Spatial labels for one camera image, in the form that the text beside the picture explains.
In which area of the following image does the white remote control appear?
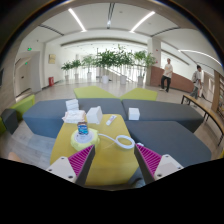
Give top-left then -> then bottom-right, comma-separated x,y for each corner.
106,115 -> 117,126

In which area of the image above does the red fire extinguisher box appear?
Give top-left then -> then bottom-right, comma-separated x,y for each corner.
48,77 -> 54,86

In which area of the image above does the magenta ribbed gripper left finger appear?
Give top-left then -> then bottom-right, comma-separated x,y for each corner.
47,145 -> 95,186

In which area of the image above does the grey bench right front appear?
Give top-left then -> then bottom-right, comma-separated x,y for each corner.
126,121 -> 211,167

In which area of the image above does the grey bench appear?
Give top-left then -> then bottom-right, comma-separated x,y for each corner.
23,98 -> 127,138
126,121 -> 211,167
122,99 -> 204,133

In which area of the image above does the green bench rear right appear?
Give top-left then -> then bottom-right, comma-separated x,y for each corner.
120,88 -> 158,101

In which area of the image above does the white cube box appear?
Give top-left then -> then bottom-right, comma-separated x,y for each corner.
128,108 -> 140,120

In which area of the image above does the potted plant centre right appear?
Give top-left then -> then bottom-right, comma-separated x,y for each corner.
116,46 -> 133,85

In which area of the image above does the dark grey ottoman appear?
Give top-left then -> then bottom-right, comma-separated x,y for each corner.
1,109 -> 18,134

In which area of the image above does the grey bench right rear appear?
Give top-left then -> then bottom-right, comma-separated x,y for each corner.
122,99 -> 204,133

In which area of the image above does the yellow bench seat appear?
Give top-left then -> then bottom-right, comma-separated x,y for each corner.
50,114 -> 139,186

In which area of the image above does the wooden long bench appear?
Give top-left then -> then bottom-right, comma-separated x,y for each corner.
181,95 -> 224,144

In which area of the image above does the blue white device on charger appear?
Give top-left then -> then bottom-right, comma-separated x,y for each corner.
77,122 -> 88,135

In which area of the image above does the stacked white paper box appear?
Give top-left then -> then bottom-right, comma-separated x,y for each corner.
66,99 -> 79,111

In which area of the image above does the green bench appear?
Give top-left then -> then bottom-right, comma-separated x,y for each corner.
74,86 -> 114,99
120,88 -> 158,101

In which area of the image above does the yellow wall picture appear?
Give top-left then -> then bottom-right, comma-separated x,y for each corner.
48,54 -> 56,64

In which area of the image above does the large centre potted plant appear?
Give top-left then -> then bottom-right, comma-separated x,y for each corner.
96,50 -> 116,84

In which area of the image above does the white coiled charger cable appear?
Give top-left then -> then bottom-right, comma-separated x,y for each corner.
97,133 -> 136,150

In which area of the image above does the person with backpack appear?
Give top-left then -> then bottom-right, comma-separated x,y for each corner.
190,65 -> 202,99

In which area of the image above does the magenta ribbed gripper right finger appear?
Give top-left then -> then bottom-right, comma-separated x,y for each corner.
134,144 -> 183,184

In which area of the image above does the crumpled white plastic bag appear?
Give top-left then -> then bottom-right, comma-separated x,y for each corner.
62,110 -> 85,124

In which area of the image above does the yellow-green round charger base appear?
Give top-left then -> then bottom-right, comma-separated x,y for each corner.
71,128 -> 100,151

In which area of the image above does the potted plant far left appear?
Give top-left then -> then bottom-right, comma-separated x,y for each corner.
61,62 -> 72,81

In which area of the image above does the white tissue box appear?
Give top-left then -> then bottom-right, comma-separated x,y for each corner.
86,106 -> 103,124

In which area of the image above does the person in white shirt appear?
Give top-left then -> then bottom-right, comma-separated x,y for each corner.
160,58 -> 173,92

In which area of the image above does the green side seat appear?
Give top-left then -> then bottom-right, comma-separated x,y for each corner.
11,94 -> 35,121

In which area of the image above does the grey bench left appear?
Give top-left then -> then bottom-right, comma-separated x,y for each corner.
23,98 -> 127,138

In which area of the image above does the green bench rear left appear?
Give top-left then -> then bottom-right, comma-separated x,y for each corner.
74,86 -> 114,99

